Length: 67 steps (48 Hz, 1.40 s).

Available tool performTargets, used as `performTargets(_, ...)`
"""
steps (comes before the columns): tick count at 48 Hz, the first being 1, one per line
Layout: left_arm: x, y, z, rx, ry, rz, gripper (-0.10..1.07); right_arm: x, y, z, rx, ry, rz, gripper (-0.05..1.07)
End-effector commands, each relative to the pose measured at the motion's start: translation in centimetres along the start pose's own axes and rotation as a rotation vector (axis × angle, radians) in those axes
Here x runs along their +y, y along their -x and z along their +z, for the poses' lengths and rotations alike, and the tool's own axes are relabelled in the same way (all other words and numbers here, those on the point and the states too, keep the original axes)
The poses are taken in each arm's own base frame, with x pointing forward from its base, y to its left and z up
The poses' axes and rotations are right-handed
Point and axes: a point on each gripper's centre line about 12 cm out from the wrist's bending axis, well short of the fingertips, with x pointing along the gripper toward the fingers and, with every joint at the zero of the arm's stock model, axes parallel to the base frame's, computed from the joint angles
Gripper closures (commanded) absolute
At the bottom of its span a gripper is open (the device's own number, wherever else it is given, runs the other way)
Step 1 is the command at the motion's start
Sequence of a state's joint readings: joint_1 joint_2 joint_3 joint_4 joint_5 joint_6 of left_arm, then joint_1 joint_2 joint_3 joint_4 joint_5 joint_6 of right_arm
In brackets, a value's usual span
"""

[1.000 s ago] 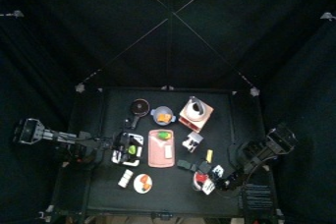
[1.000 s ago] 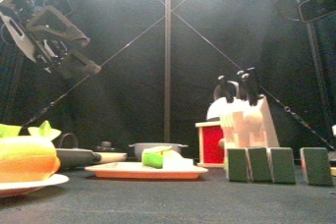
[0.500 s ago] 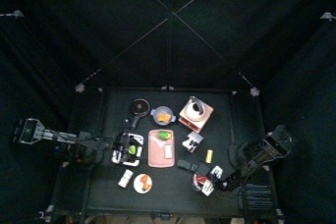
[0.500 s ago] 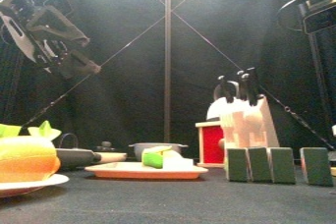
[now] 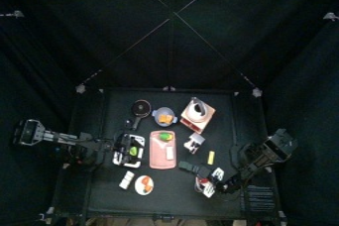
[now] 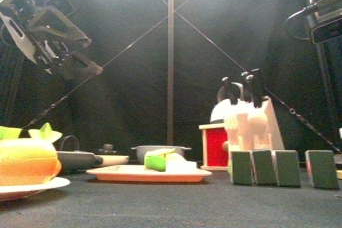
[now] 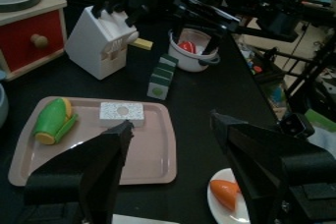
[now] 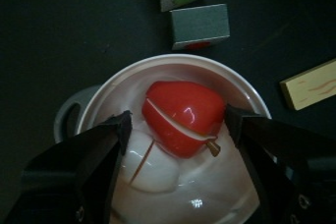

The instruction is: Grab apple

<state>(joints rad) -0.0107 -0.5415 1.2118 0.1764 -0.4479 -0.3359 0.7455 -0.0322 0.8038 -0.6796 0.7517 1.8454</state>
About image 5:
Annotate white rectangular toy block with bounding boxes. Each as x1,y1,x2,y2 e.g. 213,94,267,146
117,178,132,191
121,169,136,181

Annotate pink rectangular tray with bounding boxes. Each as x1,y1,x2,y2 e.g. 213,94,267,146
148,130,177,170

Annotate yellow toy stick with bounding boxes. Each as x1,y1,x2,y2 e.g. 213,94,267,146
207,150,217,167

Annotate green yellow toy vegetable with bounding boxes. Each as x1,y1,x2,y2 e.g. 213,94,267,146
157,131,175,143

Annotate orange toy fruit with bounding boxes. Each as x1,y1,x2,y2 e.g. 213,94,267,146
139,176,153,194

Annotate white round plate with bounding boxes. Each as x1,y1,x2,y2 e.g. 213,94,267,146
133,174,156,197

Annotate gray toy pot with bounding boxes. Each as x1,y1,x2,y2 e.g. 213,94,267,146
151,106,180,128

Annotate orange toy food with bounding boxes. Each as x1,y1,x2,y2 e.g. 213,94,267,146
157,114,175,125

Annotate toy frying pan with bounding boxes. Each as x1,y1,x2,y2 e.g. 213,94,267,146
124,98,153,131

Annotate white utensil holder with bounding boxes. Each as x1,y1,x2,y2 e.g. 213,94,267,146
181,132,207,156

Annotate red white toy appliance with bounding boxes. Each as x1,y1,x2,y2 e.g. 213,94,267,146
179,96,219,136

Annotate black handled toy knife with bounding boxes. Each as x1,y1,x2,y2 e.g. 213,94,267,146
187,139,200,152

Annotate diagonal frame brace wire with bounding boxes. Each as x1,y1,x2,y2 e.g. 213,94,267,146
80,0,235,88
121,0,260,93

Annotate vertical frame bar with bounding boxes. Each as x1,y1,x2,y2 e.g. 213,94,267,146
165,0,175,89

